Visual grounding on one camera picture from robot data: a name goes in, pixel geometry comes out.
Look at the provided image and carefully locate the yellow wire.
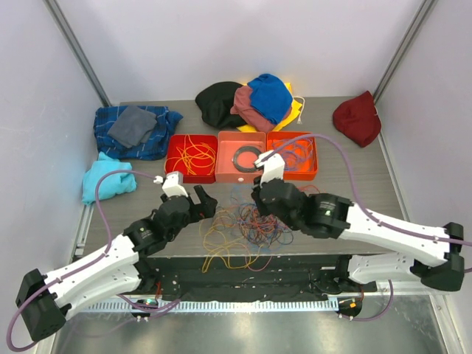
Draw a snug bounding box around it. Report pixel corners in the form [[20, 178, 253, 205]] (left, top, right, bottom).
[[167, 134, 259, 274]]

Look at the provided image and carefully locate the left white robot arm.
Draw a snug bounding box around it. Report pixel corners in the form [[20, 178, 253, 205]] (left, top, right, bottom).
[[15, 185, 218, 342]]

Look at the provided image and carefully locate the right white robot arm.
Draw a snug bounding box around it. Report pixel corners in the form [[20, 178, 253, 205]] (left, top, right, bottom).
[[251, 177, 465, 292]]

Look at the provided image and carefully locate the orange plastic box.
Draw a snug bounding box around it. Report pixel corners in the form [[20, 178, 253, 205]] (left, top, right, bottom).
[[266, 131, 318, 181]]

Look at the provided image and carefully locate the red plastic box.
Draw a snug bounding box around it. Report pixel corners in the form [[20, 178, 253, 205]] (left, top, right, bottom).
[[164, 134, 218, 184]]

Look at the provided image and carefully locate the salmon pink drawer box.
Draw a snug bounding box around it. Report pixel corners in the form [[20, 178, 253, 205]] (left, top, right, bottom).
[[215, 131, 266, 184]]

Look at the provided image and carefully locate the cyan cloth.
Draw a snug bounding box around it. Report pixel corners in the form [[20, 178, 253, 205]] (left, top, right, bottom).
[[82, 152, 137, 205]]

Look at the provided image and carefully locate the blue striped cloth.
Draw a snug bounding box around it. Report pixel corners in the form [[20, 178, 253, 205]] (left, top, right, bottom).
[[94, 105, 183, 161]]

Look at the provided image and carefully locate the yellow cloth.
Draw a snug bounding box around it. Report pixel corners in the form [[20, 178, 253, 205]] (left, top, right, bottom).
[[236, 81, 304, 133]]

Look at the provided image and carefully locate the grey cloth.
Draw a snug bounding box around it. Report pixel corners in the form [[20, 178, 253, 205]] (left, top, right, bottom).
[[108, 105, 157, 148]]

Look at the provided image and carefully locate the pink cloth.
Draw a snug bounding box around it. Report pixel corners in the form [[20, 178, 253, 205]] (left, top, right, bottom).
[[230, 86, 276, 133]]

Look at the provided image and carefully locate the black cloth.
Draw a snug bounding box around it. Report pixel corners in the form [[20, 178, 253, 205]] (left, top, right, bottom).
[[195, 81, 246, 130]]

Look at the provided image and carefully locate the dark red cloth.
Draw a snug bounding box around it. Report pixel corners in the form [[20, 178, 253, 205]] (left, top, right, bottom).
[[333, 91, 381, 148]]

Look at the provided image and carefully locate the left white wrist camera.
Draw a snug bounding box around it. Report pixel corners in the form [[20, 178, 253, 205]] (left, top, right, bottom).
[[153, 171, 188, 198]]

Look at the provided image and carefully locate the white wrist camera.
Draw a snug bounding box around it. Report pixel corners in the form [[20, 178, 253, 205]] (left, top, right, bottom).
[[153, 171, 188, 198], [254, 150, 285, 185]]

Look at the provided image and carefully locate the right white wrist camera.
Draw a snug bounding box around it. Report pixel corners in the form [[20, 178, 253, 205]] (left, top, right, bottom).
[[254, 150, 285, 185]]

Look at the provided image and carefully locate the orange wire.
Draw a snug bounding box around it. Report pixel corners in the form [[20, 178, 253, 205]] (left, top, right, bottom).
[[198, 206, 296, 272]]

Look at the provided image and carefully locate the brown wire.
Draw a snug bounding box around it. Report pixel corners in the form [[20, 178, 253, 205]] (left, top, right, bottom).
[[237, 202, 292, 251]]

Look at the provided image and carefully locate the red wire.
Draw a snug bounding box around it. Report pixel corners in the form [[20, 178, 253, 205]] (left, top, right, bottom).
[[239, 184, 318, 244]]

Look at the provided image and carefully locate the grey coiled cable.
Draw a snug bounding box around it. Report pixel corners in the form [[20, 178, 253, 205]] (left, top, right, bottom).
[[232, 145, 266, 172]]

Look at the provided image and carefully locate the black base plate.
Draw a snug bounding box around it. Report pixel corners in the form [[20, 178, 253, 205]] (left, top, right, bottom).
[[131, 254, 377, 302]]

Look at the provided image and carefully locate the white string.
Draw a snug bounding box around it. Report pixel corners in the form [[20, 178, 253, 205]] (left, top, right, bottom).
[[292, 95, 307, 125]]

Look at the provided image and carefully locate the white slotted cable duct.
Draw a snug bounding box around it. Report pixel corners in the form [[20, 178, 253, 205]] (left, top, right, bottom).
[[80, 297, 339, 313]]

